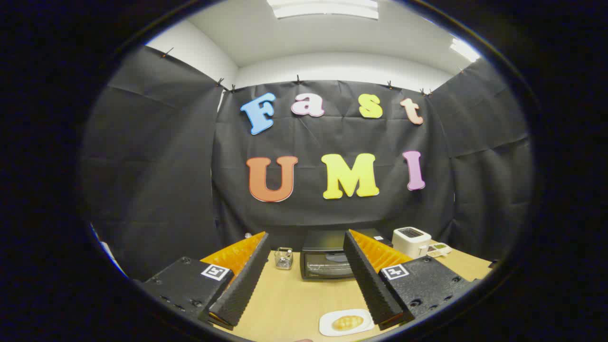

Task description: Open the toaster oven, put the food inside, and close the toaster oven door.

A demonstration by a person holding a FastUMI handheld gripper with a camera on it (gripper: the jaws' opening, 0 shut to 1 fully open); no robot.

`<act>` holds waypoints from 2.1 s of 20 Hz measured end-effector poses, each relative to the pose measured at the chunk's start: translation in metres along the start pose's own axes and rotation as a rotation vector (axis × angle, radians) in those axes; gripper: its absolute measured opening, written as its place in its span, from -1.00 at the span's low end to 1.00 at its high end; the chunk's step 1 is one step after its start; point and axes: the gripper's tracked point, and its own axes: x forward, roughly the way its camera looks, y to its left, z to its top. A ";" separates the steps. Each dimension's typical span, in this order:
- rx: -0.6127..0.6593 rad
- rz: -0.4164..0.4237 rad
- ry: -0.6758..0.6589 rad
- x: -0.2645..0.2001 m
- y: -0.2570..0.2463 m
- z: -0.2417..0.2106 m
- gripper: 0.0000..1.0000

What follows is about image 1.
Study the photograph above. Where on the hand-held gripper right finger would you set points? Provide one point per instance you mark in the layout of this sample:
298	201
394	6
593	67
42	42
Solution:
368	280

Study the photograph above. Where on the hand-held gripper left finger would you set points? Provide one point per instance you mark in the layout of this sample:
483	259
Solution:
242	285

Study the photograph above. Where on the black toaster oven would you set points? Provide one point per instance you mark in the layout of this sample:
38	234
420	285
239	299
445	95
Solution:
323	267

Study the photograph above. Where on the golden bread bun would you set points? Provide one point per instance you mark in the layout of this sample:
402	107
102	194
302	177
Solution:
347	323

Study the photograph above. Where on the white pop-up toaster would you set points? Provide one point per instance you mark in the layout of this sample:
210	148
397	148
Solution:
411	242

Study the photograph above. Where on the white rectangular plate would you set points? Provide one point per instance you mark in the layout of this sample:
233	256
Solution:
327	327

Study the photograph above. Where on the small white dish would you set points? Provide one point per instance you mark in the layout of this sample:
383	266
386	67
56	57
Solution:
439	249

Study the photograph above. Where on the black backdrop cloth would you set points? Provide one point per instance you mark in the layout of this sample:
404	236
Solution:
156	180

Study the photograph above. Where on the small ceiling light panel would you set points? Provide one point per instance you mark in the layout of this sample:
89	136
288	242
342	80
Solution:
464	49

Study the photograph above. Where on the large ceiling light panel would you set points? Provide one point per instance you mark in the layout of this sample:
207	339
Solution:
327	8

